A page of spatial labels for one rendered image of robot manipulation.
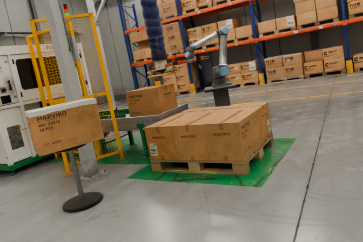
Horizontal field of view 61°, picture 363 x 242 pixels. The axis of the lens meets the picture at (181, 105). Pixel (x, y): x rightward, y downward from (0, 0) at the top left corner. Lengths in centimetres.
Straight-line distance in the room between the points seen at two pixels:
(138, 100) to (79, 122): 155
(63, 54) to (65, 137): 129
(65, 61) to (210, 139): 199
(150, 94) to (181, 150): 115
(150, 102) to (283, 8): 881
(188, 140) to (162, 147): 39
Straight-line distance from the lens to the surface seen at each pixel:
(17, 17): 1398
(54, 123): 303
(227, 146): 318
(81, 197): 340
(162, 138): 356
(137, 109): 449
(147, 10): 433
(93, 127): 311
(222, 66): 467
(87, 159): 410
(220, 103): 482
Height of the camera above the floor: 119
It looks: 7 degrees down
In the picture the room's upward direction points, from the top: 11 degrees counter-clockwise
